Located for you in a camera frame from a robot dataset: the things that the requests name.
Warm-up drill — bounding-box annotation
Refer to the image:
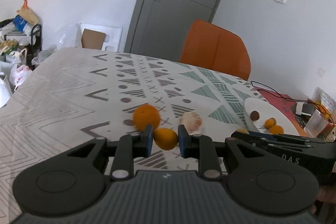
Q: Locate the patterned white tablecloth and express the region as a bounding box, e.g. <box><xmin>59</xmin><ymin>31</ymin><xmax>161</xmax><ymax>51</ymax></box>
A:
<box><xmin>1</xmin><ymin>48</ymin><xmax>261</xmax><ymax>223</ymax></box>

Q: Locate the white power adapter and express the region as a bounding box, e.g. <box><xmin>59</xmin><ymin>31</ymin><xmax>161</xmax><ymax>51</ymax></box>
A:
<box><xmin>295</xmin><ymin>102</ymin><xmax>304</xmax><ymax>115</ymax></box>

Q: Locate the small orange kumquat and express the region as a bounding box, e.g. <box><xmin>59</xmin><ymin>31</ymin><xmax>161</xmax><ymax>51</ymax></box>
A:
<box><xmin>264</xmin><ymin>117</ymin><xmax>277</xmax><ymax>129</ymax></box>

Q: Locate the snack bag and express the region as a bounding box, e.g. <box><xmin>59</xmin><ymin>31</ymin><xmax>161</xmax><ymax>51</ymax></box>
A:
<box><xmin>312</xmin><ymin>87</ymin><xmax>335</xmax><ymax>120</ymax></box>

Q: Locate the orange tangerine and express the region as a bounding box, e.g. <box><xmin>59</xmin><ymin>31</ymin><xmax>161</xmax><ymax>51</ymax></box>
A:
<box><xmin>133</xmin><ymin>104</ymin><xmax>161</xmax><ymax>131</ymax></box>
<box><xmin>153</xmin><ymin>128</ymin><xmax>178</xmax><ymax>151</ymax></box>

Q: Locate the black wire rack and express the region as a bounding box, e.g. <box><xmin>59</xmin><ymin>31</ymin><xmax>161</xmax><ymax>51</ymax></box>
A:
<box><xmin>26</xmin><ymin>24</ymin><xmax>42</xmax><ymax>70</ymax></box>

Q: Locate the orange red cartoon mat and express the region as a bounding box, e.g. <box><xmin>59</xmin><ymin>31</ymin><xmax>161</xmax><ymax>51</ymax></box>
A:
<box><xmin>256</xmin><ymin>88</ymin><xmax>307</xmax><ymax>136</ymax></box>

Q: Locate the white foam packaging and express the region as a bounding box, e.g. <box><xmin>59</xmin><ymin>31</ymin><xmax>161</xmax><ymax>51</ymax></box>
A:
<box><xmin>79</xmin><ymin>23</ymin><xmax>122</xmax><ymax>52</ymax></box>

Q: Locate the dark brown small fruit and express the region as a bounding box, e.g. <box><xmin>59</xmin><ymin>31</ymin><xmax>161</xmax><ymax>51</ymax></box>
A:
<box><xmin>250</xmin><ymin>110</ymin><xmax>260</xmax><ymax>121</ymax></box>

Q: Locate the peeled pomelo segment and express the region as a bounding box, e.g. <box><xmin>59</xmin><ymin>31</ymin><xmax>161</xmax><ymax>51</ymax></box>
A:
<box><xmin>179</xmin><ymin>111</ymin><xmax>204</xmax><ymax>135</ymax></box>

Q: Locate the white plastic bag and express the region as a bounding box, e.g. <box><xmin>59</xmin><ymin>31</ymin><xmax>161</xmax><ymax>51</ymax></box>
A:
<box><xmin>9</xmin><ymin>64</ymin><xmax>33</xmax><ymax>91</ymax></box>

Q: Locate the orange chair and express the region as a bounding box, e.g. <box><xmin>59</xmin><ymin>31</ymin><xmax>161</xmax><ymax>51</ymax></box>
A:
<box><xmin>180</xmin><ymin>20</ymin><xmax>251</xmax><ymax>80</ymax></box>

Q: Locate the brown cardboard box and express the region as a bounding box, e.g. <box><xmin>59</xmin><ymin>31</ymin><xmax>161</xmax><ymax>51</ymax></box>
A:
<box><xmin>81</xmin><ymin>29</ymin><xmax>106</xmax><ymax>50</ymax></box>

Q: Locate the black usb cable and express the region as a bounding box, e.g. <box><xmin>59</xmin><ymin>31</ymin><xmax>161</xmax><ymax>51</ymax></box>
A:
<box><xmin>250</xmin><ymin>80</ymin><xmax>316</xmax><ymax>104</ymax></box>

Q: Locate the white round plate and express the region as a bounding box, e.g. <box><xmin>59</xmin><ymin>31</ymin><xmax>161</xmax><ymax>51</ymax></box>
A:
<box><xmin>244</xmin><ymin>97</ymin><xmax>299</xmax><ymax>136</ymax></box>

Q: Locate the paper bag orange handle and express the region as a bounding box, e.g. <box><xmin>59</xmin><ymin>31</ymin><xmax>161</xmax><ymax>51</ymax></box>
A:
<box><xmin>17</xmin><ymin>0</ymin><xmax>40</xmax><ymax>25</ymax></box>

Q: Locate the clear drinking glass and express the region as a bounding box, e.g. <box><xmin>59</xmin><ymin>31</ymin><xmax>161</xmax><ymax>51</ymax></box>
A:
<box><xmin>304</xmin><ymin>110</ymin><xmax>329</xmax><ymax>138</ymax></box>

